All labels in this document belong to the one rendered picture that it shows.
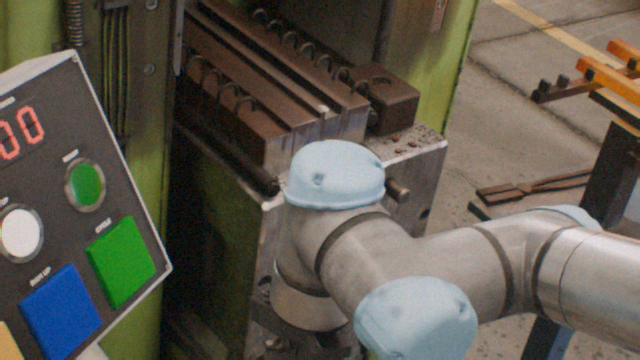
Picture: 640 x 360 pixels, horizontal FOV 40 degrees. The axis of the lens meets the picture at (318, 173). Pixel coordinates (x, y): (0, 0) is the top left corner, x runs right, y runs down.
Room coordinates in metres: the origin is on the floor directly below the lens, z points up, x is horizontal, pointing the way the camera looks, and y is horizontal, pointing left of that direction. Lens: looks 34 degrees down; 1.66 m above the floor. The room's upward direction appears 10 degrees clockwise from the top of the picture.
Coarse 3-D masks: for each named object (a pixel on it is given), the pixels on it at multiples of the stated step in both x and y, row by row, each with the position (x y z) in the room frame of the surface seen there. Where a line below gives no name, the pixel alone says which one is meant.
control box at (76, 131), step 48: (0, 96) 0.72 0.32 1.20; (48, 96) 0.77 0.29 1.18; (0, 144) 0.69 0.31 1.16; (48, 144) 0.74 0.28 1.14; (96, 144) 0.79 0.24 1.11; (0, 192) 0.66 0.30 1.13; (48, 192) 0.71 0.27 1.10; (0, 240) 0.63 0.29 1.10; (48, 240) 0.68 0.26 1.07; (144, 240) 0.77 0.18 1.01; (0, 288) 0.60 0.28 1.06; (96, 288) 0.69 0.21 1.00; (144, 288) 0.74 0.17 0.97; (96, 336) 0.65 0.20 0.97
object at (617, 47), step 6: (612, 42) 1.60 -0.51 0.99; (618, 42) 1.60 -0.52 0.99; (624, 42) 1.61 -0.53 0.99; (606, 48) 1.60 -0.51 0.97; (612, 48) 1.60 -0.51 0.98; (618, 48) 1.59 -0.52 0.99; (624, 48) 1.58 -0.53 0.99; (630, 48) 1.58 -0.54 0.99; (636, 48) 1.59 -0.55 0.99; (618, 54) 1.58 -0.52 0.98; (624, 54) 1.57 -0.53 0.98; (630, 54) 1.56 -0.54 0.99; (636, 54) 1.56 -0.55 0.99; (624, 60) 1.57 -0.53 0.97
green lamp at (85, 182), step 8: (80, 168) 0.75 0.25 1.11; (88, 168) 0.76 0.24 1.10; (72, 176) 0.74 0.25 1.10; (80, 176) 0.75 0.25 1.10; (88, 176) 0.75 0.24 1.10; (96, 176) 0.76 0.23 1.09; (72, 184) 0.73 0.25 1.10; (80, 184) 0.74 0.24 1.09; (88, 184) 0.75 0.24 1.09; (96, 184) 0.76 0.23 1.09; (72, 192) 0.73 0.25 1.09; (80, 192) 0.73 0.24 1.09; (88, 192) 0.74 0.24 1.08; (96, 192) 0.75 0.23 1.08; (80, 200) 0.73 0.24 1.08; (88, 200) 0.74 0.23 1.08; (96, 200) 0.75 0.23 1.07
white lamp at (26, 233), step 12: (12, 216) 0.66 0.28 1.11; (24, 216) 0.67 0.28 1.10; (12, 228) 0.65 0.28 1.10; (24, 228) 0.66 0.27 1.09; (36, 228) 0.67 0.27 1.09; (12, 240) 0.64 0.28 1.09; (24, 240) 0.65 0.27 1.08; (36, 240) 0.66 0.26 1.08; (12, 252) 0.63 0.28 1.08; (24, 252) 0.64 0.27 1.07
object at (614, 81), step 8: (584, 56) 1.51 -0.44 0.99; (584, 64) 1.49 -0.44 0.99; (592, 64) 1.48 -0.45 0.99; (600, 64) 1.49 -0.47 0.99; (584, 72) 1.48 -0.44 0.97; (600, 72) 1.46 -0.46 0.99; (608, 72) 1.46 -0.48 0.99; (616, 72) 1.47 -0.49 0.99; (600, 80) 1.46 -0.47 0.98; (608, 80) 1.44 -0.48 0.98; (616, 80) 1.43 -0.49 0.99; (624, 80) 1.44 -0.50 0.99; (608, 88) 1.44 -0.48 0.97; (616, 88) 1.43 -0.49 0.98; (624, 88) 1.42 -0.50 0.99; (632, 88) 1.41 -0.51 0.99; (624, 96) 1.41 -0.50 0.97; (632, 96) 1.40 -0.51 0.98
